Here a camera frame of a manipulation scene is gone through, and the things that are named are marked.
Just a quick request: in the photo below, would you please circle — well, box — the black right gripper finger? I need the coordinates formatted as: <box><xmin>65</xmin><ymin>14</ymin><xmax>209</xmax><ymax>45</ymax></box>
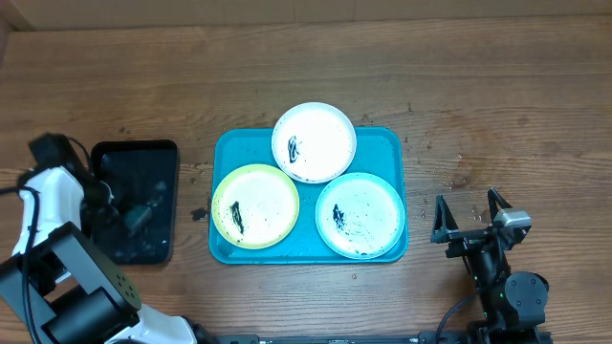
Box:
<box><xmin>487</xmin><ymin>187</ymin><xmax>512</xmax><ymax>224</ymax></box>
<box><xmin>432</xmin><ymin>194</ymin><xmax>459</xmax><ymax>234</ymax></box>

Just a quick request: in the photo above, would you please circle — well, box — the green scouring sponge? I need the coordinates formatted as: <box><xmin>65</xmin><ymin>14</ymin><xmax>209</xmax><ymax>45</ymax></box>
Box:
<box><xmin>123</xmin><ymin>205</ymin><xmax>152</xmax><ymax>236</ymax></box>

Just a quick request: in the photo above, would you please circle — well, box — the yellow-rimmed plate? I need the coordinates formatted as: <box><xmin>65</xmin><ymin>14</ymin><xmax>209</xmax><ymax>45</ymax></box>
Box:
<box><xmin>211</xmin><ymin>163</ymin><xmax>300</xmax><ymax>249</ymax></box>

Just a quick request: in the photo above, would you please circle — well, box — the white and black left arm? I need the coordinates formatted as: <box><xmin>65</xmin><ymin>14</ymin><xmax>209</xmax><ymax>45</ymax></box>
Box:
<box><xmin>1</xmin><ymin>133</ymin><xmax>215</xmax><ymax>344</ymax></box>

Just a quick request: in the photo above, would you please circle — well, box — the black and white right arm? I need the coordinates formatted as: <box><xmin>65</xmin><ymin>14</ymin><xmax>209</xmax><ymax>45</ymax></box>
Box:
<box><xmin>430</xmin><ymin>188</ymin><xmax>552</xmax><ymax>343</ymax></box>

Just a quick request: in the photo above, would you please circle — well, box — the black water tray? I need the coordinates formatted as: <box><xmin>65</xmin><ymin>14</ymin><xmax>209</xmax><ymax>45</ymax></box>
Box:
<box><xmin>92</xmin><ymin>140</ymin><xmax>179</xmax><ymax>265</ymax></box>

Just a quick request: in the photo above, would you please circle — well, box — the light blue-rimmed dirty plate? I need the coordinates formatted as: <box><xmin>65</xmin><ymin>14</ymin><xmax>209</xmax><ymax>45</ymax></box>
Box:
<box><xmin>315</xmin><ymin>172</ymin><xmax>407</xmax><ymax>262</ymax></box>

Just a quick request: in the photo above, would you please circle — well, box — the teal plastic serving tray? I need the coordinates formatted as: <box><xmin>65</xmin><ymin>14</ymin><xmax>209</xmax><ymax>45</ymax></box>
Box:
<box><xmin>208</xmin><ymin>126</ymin><xmax>405</xmax><ymax>265</ymax></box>

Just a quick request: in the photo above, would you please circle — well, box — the white dirty plate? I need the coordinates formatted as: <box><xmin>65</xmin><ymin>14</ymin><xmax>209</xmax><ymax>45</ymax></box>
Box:
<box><xmin>272</xmin><ymin>102</ymin><xmax>357</xmax><ymax>183</ymax></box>

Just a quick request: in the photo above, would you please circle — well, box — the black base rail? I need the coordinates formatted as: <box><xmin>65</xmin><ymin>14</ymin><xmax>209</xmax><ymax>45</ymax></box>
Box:
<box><xmin>216</xmin><ymin>331</ymin><xmax>476</xmax><ymax>344</ymax></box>

